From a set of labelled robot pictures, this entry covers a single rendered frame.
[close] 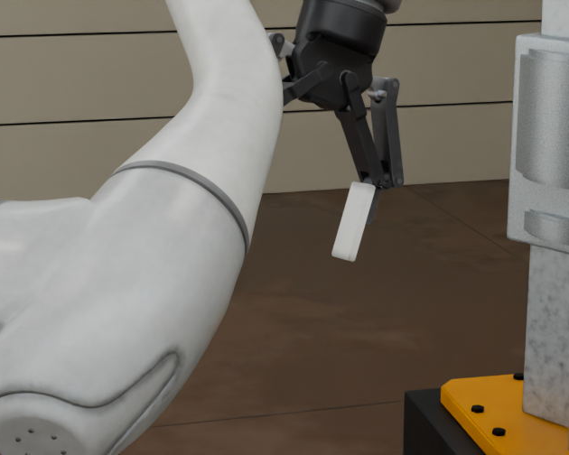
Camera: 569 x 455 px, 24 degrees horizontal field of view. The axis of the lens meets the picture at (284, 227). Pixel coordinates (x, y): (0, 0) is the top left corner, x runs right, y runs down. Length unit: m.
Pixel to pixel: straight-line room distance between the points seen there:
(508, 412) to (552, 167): 0.56
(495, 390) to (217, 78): 2.07
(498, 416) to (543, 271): 0.32
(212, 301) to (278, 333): 4.78
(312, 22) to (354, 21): 0.04
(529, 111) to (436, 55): 5.62
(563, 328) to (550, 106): 0.46
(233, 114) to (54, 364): 0.23
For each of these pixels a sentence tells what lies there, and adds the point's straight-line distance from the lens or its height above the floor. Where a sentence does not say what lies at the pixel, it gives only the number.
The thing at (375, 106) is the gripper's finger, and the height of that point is 1.65.
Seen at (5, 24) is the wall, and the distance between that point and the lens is 7.58.
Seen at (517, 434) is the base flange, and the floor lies 0.78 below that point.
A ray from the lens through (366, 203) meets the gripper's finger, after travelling 1.16.
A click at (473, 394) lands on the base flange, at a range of 2.87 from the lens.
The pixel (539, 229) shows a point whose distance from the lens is 2.58.
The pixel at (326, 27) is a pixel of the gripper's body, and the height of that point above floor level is 1.73.
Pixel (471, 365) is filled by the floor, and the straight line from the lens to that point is 5.25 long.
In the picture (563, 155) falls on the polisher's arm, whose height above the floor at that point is 1.35.
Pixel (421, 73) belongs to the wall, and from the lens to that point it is 8.13.
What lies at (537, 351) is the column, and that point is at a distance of 2.73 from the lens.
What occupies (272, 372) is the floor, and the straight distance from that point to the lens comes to 5.12.
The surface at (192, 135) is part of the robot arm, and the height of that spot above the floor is 1.70.
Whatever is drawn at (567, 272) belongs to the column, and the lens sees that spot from 2.64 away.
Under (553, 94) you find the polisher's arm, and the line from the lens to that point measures 2.50.
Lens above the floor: 1.85
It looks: 15 degrees down
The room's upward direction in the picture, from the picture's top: straight up
